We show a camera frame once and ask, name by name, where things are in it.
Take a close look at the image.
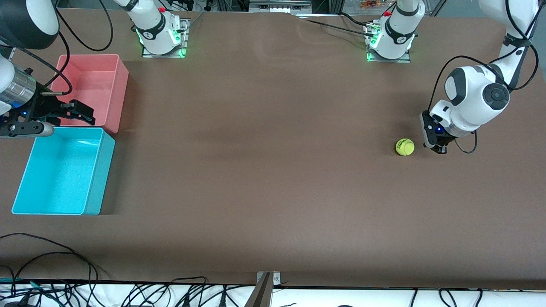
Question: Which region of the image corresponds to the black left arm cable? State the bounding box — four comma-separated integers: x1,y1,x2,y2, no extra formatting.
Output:
429,0,540,154

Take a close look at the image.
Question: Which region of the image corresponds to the black base power cable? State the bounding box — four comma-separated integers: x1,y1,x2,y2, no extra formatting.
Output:
181,11,205,32
305,12,376,38

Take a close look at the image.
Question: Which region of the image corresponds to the yellow-green tennis ball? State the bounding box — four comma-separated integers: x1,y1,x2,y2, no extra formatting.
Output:
395,138,415,156

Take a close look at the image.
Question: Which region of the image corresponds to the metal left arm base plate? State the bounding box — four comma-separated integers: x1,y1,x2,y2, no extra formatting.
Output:
365,23,412,63

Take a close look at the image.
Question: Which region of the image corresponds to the long looped black cable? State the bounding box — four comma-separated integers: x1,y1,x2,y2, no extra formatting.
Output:
0,233,99,284

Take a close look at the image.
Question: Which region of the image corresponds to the teal cable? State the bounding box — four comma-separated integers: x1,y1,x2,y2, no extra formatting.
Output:
0,278,60,295

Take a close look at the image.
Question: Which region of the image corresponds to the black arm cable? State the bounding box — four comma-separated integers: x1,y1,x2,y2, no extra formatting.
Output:
0,0,115,95
429,0,540,154

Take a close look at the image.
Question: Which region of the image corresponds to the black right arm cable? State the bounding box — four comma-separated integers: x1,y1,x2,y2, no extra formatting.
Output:
0,0,115,95

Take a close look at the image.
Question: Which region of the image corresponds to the metal table edge bracket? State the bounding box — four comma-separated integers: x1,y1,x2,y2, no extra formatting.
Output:
256,272,281,287

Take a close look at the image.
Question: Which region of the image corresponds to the pink plastic bin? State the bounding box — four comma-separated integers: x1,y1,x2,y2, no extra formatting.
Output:
45,54,129,134

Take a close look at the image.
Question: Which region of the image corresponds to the silver aluminium frame rail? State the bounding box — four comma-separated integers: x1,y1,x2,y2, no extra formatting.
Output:
250,0,312,13

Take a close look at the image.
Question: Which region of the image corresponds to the grey metal post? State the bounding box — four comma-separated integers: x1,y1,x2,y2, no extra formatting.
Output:
244,273,273,307

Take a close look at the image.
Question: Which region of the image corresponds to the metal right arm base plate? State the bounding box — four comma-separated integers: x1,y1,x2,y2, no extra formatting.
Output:
142,18,190,58

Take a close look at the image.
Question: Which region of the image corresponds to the blue plastic bin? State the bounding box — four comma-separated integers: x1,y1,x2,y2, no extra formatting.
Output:
12,127,116,216

